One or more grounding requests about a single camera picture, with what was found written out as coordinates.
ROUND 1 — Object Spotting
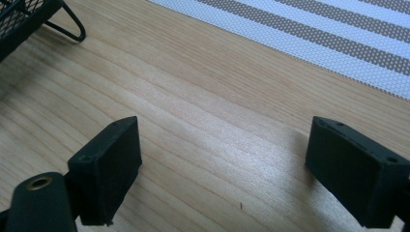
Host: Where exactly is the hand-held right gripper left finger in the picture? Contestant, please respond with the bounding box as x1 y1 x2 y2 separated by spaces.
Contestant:
67 115 143 227

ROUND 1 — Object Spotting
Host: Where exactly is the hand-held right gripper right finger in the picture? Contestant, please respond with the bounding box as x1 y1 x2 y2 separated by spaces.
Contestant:
305 116 410 229

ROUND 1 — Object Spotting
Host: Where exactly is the striped white grey placemat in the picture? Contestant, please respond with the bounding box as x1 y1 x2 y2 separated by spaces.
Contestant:
146 0 410 102

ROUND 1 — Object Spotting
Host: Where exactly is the black wire mesh basket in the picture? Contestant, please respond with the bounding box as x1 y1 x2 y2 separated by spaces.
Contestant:
0 0 87 63

